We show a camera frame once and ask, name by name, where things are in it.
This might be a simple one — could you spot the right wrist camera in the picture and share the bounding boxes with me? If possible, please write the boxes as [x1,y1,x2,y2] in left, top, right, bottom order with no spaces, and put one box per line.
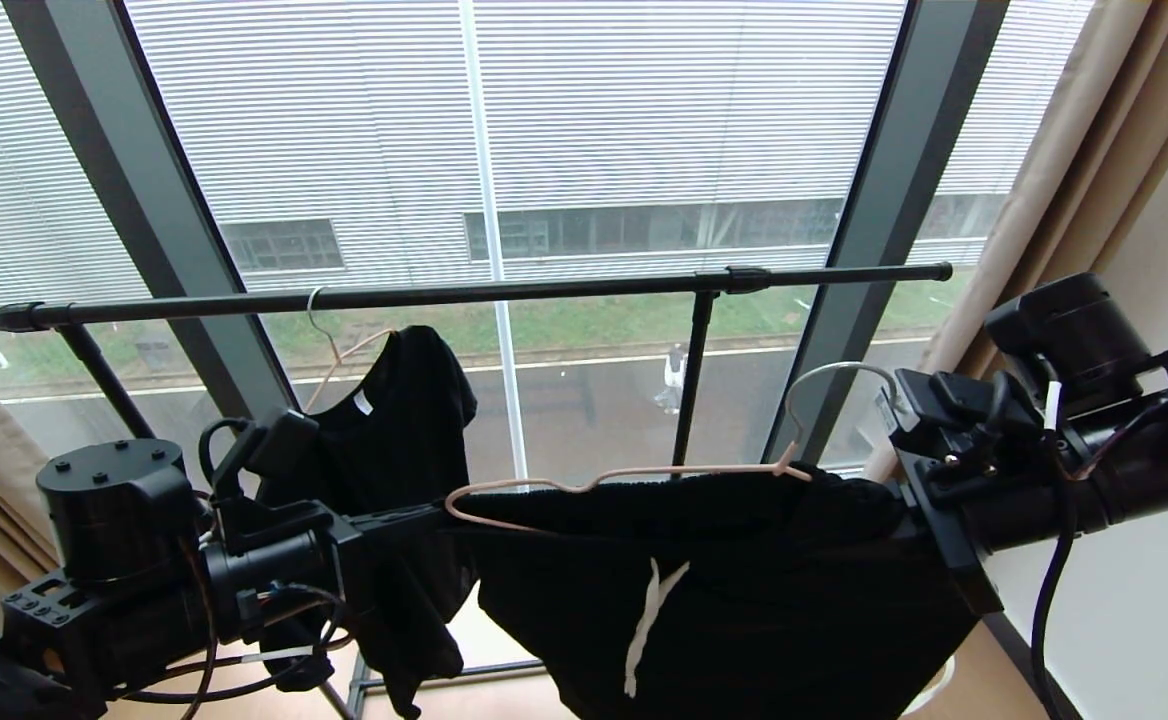
[889,368,1013,476]

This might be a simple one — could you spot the white laundry basket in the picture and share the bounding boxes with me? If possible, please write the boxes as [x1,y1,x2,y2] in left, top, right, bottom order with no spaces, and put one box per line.
[899,655,955,717]

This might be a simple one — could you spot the window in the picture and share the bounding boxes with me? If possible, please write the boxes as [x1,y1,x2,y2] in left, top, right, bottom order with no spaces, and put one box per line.
[0,0,1095,531]

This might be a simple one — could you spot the black drawstring shorts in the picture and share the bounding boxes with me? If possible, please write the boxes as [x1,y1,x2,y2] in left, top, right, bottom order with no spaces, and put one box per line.
[449,468,982,720]

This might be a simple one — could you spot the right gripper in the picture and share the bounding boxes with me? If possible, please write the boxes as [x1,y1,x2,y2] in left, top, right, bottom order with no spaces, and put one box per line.
[894,400,1168,616]

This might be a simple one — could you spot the black garment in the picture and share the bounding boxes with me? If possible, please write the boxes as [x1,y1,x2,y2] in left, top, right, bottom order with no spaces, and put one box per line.
[259,325,482,719]

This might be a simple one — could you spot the black clothes rack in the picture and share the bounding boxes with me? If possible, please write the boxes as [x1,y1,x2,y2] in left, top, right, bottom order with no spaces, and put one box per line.
[0,262,953,720]

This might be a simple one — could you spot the pink clothes hanger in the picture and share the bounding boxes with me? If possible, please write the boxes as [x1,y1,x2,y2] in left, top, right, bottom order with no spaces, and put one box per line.
[444,362,900,533]
[299,287,400,413]

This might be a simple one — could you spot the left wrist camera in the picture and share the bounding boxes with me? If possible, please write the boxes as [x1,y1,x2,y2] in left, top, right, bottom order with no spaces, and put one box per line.
[199,408,321,553]

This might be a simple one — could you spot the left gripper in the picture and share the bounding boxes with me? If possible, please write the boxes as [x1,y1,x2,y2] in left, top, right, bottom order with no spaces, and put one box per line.
[84,513,366,683]

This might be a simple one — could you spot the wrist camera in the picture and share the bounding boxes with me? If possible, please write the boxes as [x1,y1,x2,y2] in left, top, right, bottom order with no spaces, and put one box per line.
[199,408,321,553]
[889,368,1013,476]

